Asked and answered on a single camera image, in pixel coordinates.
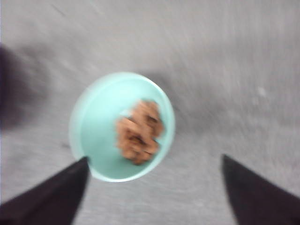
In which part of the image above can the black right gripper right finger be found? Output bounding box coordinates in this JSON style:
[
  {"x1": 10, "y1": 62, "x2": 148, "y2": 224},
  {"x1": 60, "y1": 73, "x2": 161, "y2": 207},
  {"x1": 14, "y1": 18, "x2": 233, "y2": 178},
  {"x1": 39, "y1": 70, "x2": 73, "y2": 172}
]
[{"x1": 222, "y1": 154, "x2": 300, "y2": 225}]

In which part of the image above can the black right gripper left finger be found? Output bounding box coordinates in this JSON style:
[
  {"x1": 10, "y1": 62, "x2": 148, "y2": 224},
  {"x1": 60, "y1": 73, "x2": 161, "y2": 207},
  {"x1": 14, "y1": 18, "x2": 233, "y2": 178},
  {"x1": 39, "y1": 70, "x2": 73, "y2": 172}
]
[{"x1": 0, "y1": 157, "x2": 89, "y2": 225}]

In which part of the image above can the teal ceramic bowl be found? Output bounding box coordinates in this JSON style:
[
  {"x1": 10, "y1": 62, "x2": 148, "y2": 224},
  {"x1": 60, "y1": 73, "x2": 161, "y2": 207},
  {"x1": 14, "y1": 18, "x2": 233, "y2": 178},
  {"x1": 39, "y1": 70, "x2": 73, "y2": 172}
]
[{"x1": 69, "y1": 72, "x2": 176, "y2": 182}]

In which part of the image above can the pile of brown beef pieces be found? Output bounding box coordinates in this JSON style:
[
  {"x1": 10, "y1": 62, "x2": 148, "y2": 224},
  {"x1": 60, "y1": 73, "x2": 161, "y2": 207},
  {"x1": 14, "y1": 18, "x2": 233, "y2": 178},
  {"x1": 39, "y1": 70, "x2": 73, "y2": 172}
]
[{"x1": 116, "y1": 100, "x2": 164, "y2": 165}]

